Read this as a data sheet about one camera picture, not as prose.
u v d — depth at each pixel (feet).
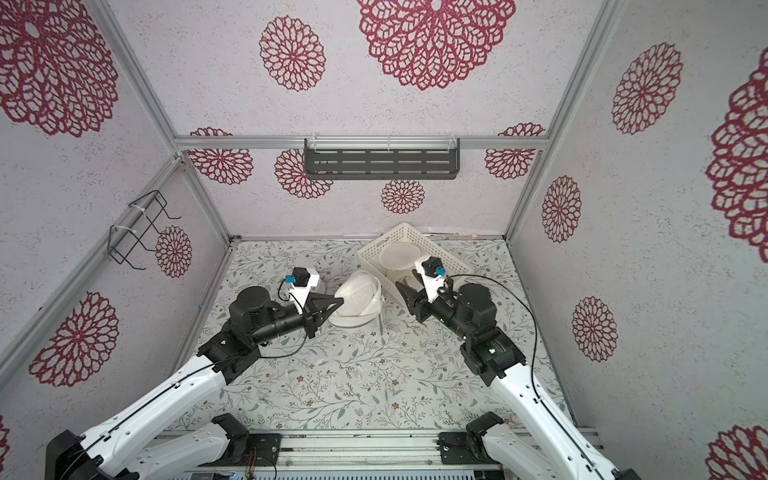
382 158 3.26
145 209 2.57
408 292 2.09
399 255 3.71
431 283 1.88
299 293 1.88
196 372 1.61
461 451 2.43
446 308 1.89
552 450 1.34
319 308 2.05
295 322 1.99
